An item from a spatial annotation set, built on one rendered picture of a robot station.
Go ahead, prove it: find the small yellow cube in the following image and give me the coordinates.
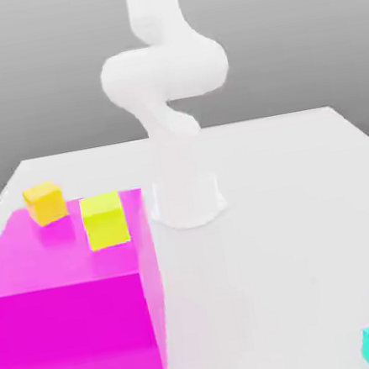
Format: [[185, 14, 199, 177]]
[[77, 188, 133, 253]]

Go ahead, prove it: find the small orange cube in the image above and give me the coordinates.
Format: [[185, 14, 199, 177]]
[[20, 178, 71, 230]]

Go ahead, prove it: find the large magenta box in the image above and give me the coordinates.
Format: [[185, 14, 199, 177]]
[[0, 185, 179, 369]]

